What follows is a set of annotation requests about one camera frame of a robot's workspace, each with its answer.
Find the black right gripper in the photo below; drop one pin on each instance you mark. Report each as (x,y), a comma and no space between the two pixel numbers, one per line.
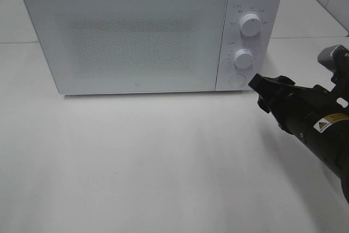
(299,110)

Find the round white door button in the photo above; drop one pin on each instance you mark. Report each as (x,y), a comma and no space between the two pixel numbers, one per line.
(237,82)

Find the white microwave door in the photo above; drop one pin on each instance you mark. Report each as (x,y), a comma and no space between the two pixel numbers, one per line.
(130,46)

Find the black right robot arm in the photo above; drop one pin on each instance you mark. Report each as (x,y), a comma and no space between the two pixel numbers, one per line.
(331,148)

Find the lower white control knob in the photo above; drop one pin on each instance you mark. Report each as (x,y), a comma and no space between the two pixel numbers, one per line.
(243,58)

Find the white control knob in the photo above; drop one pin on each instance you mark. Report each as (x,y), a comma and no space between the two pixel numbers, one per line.
(243,58)
(250,24)

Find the upper white control knob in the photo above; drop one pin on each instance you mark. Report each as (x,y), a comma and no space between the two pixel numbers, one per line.
(250,24)

